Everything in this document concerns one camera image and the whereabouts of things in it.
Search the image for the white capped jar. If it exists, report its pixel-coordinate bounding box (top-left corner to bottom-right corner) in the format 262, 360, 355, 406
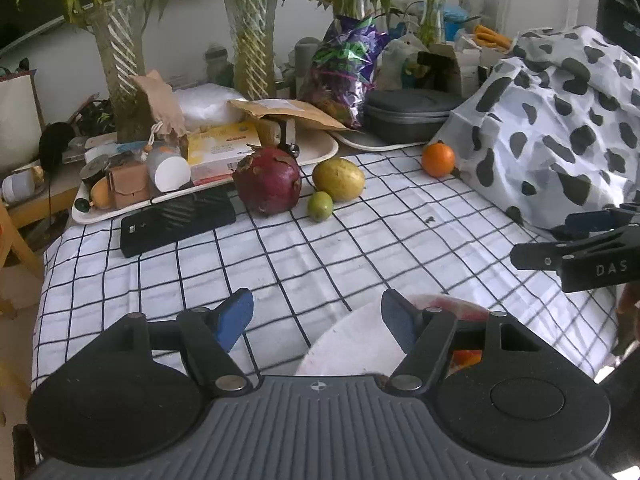
146, 145, 192, 193

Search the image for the yellow mango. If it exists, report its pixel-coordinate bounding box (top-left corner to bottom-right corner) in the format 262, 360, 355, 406
312, 157, 367, 203

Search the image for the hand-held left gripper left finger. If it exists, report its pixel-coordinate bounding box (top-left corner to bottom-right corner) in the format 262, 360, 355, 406
112, 287, 255, 394

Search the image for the yellow box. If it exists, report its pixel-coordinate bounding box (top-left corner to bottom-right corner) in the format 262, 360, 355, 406
186, 122, 262, 183

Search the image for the grey zip case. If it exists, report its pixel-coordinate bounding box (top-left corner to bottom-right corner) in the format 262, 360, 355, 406
362, 89, 463, 144

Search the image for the glass bottle with bamboo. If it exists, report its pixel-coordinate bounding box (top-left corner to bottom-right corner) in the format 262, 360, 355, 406
400, 0, 466, 48

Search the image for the white checkered bed sheet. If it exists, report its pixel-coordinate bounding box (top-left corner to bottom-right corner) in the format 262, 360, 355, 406
32, 142, 621, 391

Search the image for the white floral plate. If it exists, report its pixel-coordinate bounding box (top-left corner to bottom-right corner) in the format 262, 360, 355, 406
295, 294, 493, 376

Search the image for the cow print blanket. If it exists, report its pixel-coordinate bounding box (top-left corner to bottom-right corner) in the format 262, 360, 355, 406
432, 25, 640, 241

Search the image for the brown paper envelope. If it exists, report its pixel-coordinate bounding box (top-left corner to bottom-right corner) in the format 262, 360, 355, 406
228, 98, 351, 132

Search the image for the white cylinder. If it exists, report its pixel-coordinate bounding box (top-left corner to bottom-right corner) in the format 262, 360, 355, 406
1, 170, 36, 203

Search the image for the dark red dragon fruit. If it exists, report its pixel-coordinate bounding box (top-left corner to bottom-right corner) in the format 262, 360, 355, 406
232, 147, 302, 217

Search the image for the orange object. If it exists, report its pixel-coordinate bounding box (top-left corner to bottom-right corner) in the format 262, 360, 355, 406
472, 25, 513, 51

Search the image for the black ribbed box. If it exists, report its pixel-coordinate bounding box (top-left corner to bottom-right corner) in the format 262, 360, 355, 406
120, 191, 237, 258

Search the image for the blue plastic bag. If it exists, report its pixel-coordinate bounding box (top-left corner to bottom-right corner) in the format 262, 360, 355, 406
440, 5, 468, 41

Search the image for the wooden chair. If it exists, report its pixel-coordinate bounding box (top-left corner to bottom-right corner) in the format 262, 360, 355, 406
0, 200, 46, 321

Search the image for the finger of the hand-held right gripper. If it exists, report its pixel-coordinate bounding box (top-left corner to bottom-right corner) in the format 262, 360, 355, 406
552, 205, 640, 242
510, 225, 640, 273

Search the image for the small brown paper bag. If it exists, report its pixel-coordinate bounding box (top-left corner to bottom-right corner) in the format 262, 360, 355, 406
131, 71, 188, 141

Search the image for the black and brown carton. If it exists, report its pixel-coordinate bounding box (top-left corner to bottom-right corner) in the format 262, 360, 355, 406
416, 42, 481, 98

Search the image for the purple foil bag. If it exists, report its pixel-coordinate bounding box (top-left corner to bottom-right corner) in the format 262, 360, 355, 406
298, 15, 390, 130

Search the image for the spiral glass vase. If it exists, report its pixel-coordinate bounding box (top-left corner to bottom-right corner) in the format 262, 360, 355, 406
85, 0, 151, 143
218, 0, 279, 102

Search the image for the small green fruit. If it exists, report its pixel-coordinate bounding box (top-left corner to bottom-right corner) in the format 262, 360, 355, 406
306, 191, 334, 223

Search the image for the white plastic bag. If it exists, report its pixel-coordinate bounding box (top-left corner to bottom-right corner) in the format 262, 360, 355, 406
172, 86, 248, 131

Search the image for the black round object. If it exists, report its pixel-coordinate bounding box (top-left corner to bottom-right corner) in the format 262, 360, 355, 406
39, 122, 76, 171

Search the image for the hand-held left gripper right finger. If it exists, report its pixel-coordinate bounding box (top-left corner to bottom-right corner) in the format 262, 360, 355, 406
380, 289, 543, 392

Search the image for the large orange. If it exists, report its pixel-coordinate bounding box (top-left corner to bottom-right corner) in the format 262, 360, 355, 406
421, 142, 457, 178

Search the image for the brown leather pouch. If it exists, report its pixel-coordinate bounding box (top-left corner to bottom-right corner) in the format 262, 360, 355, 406
107, 162, 151, 209

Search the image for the white tray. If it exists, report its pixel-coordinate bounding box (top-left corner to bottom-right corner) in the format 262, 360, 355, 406
330, 127, 436, 152
71, 130, 339, 225

